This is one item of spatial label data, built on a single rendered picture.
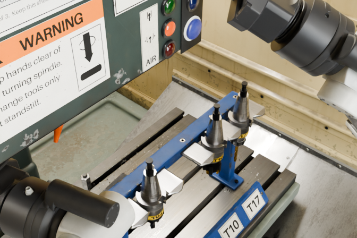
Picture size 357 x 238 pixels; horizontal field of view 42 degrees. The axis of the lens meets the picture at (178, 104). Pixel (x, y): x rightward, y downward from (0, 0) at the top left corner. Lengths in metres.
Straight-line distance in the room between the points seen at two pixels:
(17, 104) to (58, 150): 1.55
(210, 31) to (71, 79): 1.16
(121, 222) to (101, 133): 1.43
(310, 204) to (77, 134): 1.04
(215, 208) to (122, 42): 0.90
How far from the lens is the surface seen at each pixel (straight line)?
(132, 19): 0.55
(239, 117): 1.14
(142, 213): 0.96
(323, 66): 0.61
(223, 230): 1.27
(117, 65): 0.55
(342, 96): 0.64
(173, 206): 1.37
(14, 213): 0.67
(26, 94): 0.48
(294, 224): 1.56
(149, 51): 0.59
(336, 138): 1.57
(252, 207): 1.34
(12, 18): 0.44
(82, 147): 2.01
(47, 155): 2.01
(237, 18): 0.55
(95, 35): 0.51
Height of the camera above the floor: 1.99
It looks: 40 degrees down
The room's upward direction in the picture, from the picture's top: 1 degrees clockwise
